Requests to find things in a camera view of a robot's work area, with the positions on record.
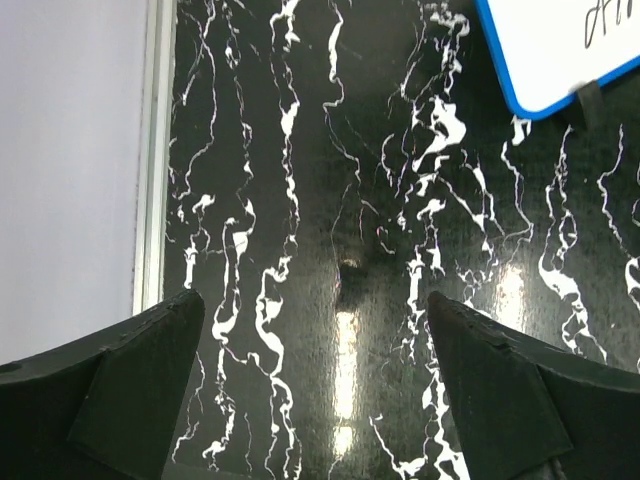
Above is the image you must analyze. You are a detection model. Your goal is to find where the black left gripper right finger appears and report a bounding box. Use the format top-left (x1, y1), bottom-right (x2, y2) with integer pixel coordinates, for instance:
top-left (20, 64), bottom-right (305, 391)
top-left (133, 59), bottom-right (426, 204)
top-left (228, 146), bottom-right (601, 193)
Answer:
top-left (428, 292), bottom-right (639, 480)

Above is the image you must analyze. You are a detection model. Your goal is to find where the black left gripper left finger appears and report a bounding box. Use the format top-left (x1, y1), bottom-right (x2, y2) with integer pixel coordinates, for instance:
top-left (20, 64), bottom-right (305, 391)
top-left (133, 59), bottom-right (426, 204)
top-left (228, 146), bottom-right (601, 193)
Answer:
top-left (1, 289), bottom-right (205, 479)

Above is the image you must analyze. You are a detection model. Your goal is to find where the blue framed whiteboard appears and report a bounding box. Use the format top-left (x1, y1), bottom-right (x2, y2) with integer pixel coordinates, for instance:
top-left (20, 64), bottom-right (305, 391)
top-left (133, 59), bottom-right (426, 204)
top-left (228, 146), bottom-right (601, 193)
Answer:
top-left (474, 0), bottom-right (639, 120)

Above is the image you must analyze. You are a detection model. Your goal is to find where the aluminium frame rail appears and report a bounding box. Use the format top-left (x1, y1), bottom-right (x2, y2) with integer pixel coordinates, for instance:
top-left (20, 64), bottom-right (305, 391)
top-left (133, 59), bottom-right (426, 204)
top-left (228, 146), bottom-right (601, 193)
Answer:
top-left (132, 0), bottom-right (177, 315)

